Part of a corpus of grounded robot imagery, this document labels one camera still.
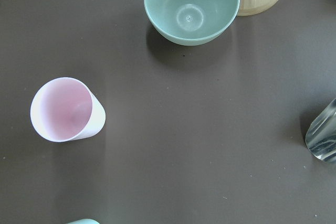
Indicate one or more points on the mint green cup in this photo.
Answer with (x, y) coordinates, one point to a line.
(84, 221)

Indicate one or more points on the steel metal scoop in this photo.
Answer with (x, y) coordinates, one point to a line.
(320, 136)

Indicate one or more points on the pink plastic cup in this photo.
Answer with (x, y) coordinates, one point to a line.
(64, 109)

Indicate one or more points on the mint green bowl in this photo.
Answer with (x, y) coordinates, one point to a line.
(191, 22)

